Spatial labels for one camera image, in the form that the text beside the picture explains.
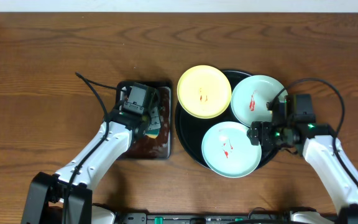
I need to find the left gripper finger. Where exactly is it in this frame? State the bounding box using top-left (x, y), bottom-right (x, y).
top-left (158, 88), bottom-right (167, 116)
top-left (148, 107), bottom-right (161, 131)

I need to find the pale green plate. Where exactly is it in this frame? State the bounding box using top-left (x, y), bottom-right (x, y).
top-left (201, 121), bottom-right (262, 178)
top-left (231, 75), bottom-right (284, 126)

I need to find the green yellow sponge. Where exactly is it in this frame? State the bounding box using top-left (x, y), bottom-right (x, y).
top-left (145, 129), bottom-right (160, 139)

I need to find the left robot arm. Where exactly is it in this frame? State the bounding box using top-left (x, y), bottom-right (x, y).
top-left (21, 83), bottom-right (172, 223)

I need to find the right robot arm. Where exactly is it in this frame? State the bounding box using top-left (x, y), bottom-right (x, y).
top-left (247, 95), bottom-right (358, 223)

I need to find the rectangular metal soapy tray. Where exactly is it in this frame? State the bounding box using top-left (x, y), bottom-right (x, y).
top-left (119, 81), bottom-right (172, 160)

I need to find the round black tray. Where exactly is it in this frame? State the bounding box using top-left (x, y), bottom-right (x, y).
top-left (175, 69), bottom-right (278, 170)

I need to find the yellow plate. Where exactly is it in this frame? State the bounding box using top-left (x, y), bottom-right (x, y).
top-left (177, 65), bottom-right (232, 119)

